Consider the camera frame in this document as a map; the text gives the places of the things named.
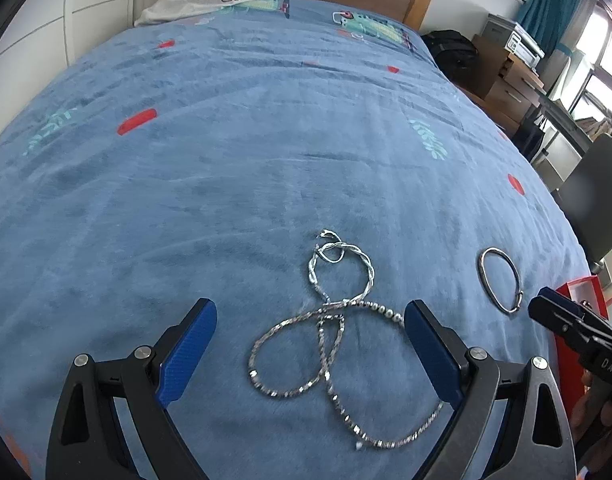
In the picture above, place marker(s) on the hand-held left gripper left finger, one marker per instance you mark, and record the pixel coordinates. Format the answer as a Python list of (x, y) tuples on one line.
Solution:
[(188, 355)]

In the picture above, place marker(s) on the blue printed blanket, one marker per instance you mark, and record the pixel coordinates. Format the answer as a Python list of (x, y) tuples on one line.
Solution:
[(235, 160)]

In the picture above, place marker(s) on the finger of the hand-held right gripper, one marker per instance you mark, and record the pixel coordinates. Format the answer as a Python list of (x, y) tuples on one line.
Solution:
[(561, 297), (556, 322)]

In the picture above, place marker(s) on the teal curtain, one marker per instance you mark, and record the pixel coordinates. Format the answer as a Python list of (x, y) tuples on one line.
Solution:
[(551, 10)]

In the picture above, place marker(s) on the grey chair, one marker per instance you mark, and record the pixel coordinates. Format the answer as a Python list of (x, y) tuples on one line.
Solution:
[(596, 200)]

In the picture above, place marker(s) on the red jewelry box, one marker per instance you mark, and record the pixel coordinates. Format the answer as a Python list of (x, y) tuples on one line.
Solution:
[(568, 290)]

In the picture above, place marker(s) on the white wardrobe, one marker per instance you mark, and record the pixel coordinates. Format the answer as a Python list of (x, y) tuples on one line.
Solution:
[(60, 10)]

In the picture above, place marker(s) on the dark hanging bag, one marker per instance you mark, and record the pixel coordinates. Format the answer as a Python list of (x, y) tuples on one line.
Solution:
[(528, 132)]

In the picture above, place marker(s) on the thin silver bangle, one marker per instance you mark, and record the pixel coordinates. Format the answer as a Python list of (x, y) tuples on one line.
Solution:
[(481, 270)]

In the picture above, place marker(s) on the person's right hand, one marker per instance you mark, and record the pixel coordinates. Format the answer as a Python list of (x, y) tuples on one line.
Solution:
[(586, 430)]

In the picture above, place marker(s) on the grey printer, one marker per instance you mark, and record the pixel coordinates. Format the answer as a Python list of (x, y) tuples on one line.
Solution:
[(511, 35)]

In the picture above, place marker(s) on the metal frame desk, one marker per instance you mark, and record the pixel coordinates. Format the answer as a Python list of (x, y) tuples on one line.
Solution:
[(566, 115)]

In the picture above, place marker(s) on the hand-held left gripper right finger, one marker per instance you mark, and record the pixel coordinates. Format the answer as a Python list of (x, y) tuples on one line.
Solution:
[(431, 350)]

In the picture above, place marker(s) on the white cloth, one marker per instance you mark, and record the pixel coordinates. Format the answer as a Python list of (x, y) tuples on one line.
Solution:
[(195, 0)]

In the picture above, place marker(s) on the wooden drawer cabinet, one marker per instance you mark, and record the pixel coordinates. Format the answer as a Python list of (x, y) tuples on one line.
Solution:
[(511, 90)]

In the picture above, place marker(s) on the black backpack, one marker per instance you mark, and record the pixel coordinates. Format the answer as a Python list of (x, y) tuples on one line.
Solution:
[(451, 52)]

